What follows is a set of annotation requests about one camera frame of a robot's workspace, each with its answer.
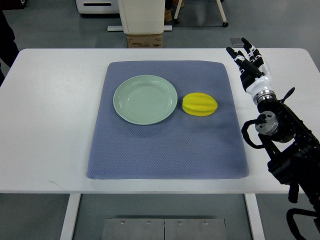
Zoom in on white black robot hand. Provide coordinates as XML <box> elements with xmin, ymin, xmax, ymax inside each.
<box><xmin>226</xmin><ymin>37</ymin><xmax>276</xmax><ymax>105</ymax></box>

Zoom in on yellow starfruit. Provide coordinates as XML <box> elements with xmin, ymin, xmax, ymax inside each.
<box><xmin>182</xmin><ymin>92</ymin><xmax>218</xmax><ymax>117</ymax></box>

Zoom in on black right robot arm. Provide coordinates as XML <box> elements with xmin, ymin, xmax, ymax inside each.
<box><xmin>241</xmin><ymin>88</ymin><xmax>320</xmax><ymax>240</ymax></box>

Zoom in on light green plate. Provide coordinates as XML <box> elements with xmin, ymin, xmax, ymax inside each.
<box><xmin>113</xmin><ymin>75</ymin><xmax>178</xmax><ymax>125</ymax></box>

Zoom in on grey metal floor plate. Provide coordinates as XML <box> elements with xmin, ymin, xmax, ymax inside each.
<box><xmin>102</xmin><ymin>218</ymin><xmax>227</xmax><ymax>240</ymax></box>

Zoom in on white wheeled chair legs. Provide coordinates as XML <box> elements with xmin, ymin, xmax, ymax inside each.
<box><xmin>173</xmin><ymin>0</ymin><xmax>229</xmax><ymax>28</ymax></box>

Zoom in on blue-grey textured mat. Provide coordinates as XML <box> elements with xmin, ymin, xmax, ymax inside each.
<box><xmin>87</xmin><ymin>60</ymin><xmax>249</xmax><ymax>180</ymax></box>

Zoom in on tan boots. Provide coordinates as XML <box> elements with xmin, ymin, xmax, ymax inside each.
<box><xmin>164</xmin><ymin>8</ymin><xmax>173</xmax><ymax>23</ymax></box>

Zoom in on cardboard box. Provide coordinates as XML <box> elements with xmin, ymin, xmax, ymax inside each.
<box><xmin>126</xmin><ymin>34</ymin><xmax>163</xmax><ymax>49</ymax></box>

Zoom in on white cabinet stand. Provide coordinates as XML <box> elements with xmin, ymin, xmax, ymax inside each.
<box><xmin>107</xmin><ymin>0</ymin><xmax>173</xmax><ymax>35</ymax></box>

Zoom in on white appliance with slot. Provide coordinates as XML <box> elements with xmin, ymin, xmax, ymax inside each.
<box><xmin>75</xmin><ymin>0</ymin><xmax>120</xmax><ymax>15</ymax></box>

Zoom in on white table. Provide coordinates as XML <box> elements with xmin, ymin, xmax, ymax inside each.
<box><xmin>0</xmin><ymin>48</ymin><xmax>320</xmax><ymax>240</ymax></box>

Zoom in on person in dark clothes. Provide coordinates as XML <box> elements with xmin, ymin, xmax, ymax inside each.
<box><xmin>0</xmin><ymin>4</ymin><xmax>20</xmax><ymax>87</ymax></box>

